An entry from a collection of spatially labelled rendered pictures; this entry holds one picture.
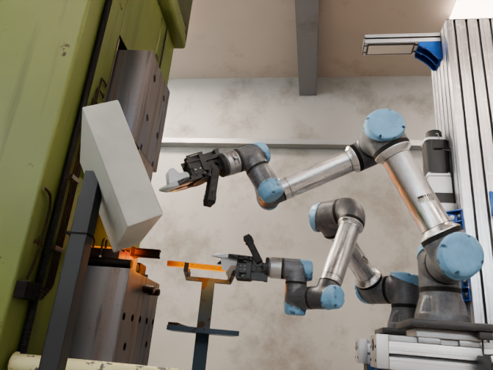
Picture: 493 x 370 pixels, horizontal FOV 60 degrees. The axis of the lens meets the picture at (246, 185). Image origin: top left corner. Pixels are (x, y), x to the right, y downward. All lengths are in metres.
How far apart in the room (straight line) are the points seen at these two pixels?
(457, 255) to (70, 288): 0.95
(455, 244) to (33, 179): 1.17
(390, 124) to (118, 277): 0.98
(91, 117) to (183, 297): 3.71
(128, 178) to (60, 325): 0.35
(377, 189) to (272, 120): 1.42
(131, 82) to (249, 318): 3.13
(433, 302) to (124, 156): 0.93
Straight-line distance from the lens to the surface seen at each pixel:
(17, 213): 1.35
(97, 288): 1.51
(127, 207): 0.93
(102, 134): 0.98
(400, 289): 1.87
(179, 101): 5.41
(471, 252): 1.27
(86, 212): 1.08
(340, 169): 1.44
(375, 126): 1.33
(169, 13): 2.46
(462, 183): 1.69
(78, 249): 1.06
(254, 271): 1.55
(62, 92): 1.47
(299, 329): 4.38
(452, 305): 1.37
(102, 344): 1.48
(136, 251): 1.65
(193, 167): 1.24
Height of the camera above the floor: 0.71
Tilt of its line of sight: 20 degrees up
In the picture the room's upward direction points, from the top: 5 degrees clockwise
